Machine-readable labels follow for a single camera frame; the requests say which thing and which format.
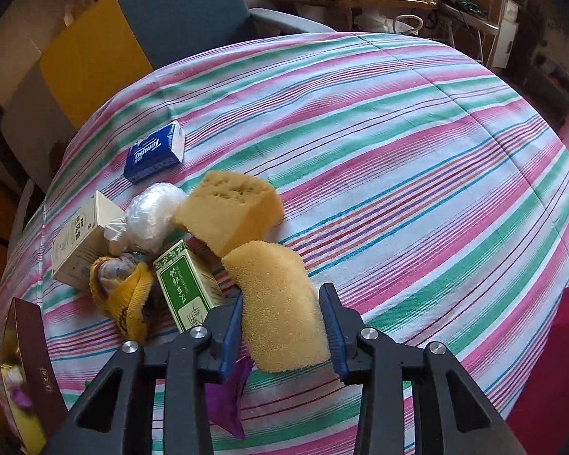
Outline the rounded yellow sponge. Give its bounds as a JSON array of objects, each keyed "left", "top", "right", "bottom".
[{"left": 222, "top": 242, "right": 335, "bottom": 373}]

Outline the white crumpled plastic bag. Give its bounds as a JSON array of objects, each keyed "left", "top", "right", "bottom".
[{"left": 105, "top": 183, "right": 187, "bottom": 253}]

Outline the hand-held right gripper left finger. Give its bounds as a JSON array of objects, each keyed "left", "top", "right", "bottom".
[{"left": 42, "top": 294, "right": 245, "bottom": 455}]

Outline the grey padded panel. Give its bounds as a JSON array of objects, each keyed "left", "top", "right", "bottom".
[{"left": 2, "top": 66, "right": 74, "bottom": 185}]

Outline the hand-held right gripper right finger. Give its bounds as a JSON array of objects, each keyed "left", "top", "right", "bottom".
[{"left": 319, "top": 283, "right": 527, "bottom": 455}]

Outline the brown cardboard box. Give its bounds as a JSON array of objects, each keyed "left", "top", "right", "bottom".
[{"left": 0, "top": 298, "right": 69, "bottom": 455}]

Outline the metal rack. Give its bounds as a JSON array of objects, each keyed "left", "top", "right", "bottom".
[{"left": 436, "top": 0, "right": 503, "bottom": 67}]

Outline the cream cardboard box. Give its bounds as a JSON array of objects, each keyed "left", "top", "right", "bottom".
[{"left": 51, "top": 190, "right": 126, "bottom": 289}]

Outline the purple cloth piece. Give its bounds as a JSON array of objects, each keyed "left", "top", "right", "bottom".
[{"left": 204, "top": 358, "right": 254, "bottom": 439}]

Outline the wedge-shaped yellow sponge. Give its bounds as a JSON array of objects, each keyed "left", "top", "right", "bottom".
[{"left": 171, "top": 169, "right": 284, "bottom": 257}]

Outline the yellow padded panel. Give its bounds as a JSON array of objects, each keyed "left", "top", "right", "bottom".
[{"left": 38, "top": 0, "right": 153, "bottom": 129}]

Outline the blue tissue pack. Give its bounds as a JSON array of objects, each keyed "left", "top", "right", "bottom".
[{"left": 122, "top": 121, "right": 187, "bottom": 185}]

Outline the green and white box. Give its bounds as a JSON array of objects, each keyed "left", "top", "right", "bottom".
[{"left": 152, "top": 239, "right": 226, "bottom": 333}]

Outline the yellow knitted cloth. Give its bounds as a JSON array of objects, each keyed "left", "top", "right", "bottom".
[{"left": 89, "top": 255, "right": 155, "bottom": 342}]

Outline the blue armchair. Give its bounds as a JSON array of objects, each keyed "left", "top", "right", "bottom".
[{"left": 115, "top": 0, "right": 337, "bottom": 72}]

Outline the striped blanket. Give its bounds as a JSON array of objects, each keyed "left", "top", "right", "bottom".
[{"left": 0, "top": 32, "right": 569, "bottom": 455}]

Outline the white bag with handles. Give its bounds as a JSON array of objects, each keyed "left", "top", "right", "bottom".
[{"left": 355, "top": 12, "right": 423, "bottom": 35}]

